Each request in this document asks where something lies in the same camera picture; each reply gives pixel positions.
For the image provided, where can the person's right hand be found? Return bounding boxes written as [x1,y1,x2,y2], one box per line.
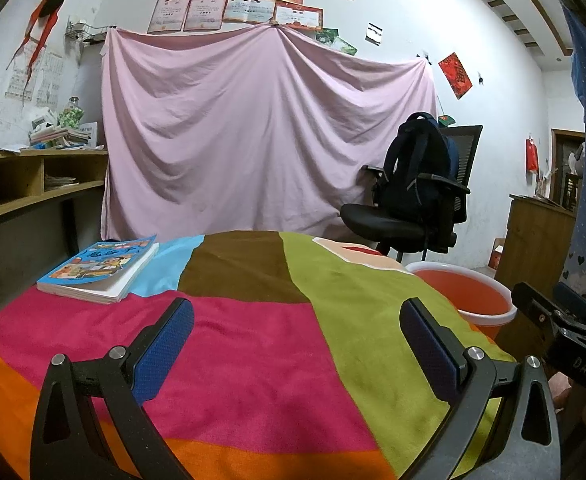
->
[548,372,574,411]

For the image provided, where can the glass jar green contents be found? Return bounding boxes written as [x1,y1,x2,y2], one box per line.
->
[58,96,84,129]

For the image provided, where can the black office chair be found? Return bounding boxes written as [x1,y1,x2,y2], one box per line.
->
[340,125,484,263]

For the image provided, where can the wooden door frame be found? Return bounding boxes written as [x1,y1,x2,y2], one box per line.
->
[550,129,586,211]

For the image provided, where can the small red hanging ornament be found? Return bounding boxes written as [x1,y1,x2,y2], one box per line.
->
[525,135,540,173]

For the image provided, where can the orange plastic basin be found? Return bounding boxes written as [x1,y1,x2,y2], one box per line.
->
[404,261,518,343]

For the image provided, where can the stack of books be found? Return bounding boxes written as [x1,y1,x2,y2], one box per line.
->
[28,126,99,150]

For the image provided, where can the multicolour blanket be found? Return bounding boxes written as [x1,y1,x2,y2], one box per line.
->
[0,230,516,480]

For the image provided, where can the dark blue backpack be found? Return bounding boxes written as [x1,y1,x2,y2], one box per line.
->
[379,111,461,253]

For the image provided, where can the cardboard box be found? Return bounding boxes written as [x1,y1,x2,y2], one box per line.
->
[488,237,508,268]

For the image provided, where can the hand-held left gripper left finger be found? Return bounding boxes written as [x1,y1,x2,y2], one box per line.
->
[29,297,196,480]

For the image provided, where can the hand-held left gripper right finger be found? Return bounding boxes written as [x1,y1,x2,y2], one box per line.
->
[398,297,561,480]

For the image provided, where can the green photo cards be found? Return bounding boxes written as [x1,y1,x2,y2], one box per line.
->
[314,27,359,57]

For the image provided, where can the pink hanging sheet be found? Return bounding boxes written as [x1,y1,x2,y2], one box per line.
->
[99,24,440,242]

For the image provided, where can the wooden cabinet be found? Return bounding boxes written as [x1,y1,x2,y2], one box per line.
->
[495,192,581,291]

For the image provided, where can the wall calendar sheets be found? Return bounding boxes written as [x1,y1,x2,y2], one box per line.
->
[6,50,64,106]

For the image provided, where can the metal wall rack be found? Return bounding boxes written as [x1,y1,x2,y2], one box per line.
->
[64,19,111,43]

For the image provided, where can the red tassel wall ornament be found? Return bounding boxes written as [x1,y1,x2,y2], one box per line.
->
[8,0,70,81]

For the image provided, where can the illustrated blue book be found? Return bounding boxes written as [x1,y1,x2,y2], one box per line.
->
[36,234,160,305]

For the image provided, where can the red paper wall poster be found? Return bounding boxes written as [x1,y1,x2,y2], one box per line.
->
[438,52,474,100]

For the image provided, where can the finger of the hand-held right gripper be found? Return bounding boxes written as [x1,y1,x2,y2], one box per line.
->
[510,282,570,342]
[554,281,586,322]

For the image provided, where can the wooden desk with shelves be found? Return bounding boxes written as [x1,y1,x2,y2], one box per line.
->
[0,144,110,326]

